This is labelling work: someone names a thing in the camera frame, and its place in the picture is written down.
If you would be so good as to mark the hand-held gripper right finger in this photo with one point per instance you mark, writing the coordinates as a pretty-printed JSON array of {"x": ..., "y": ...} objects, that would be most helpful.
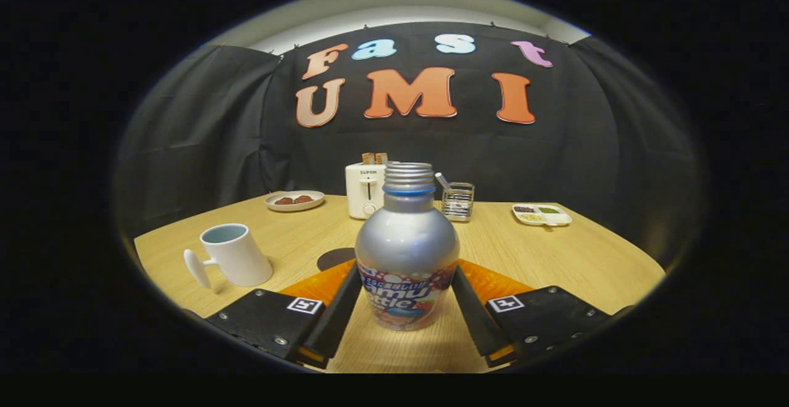
[{"x": 478, "y": 320}]

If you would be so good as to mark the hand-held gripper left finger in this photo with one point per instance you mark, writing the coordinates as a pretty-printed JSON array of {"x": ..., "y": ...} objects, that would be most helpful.
[{"x": 336, "y": 320}]

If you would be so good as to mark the white round plate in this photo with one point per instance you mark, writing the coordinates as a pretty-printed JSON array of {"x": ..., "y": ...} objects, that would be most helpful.
[{"x": 274, "y": 205}]

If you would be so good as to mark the brown round coaster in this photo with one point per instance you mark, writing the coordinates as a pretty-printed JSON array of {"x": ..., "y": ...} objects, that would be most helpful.
[{"x": 333, "y": 259}]

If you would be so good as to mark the white toaster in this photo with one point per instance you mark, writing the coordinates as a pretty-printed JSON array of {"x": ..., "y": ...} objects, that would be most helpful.
[{"x": 363, "y": 191}]

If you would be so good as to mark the white cup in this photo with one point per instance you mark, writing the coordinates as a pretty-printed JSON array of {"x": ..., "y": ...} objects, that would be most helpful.
[{"x": 243, "y": 262}]

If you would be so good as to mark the silver juice bottle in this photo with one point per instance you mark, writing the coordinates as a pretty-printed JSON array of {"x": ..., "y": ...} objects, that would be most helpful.
[{"x": 407, "y": 246}]

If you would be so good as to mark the white divided dish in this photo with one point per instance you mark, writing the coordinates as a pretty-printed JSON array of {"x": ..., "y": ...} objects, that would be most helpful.
[{"x": 558, "y": 218}]

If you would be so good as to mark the wooden table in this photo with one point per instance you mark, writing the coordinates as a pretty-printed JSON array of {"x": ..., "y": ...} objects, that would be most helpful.
[{"x": 555, "y": 259}]

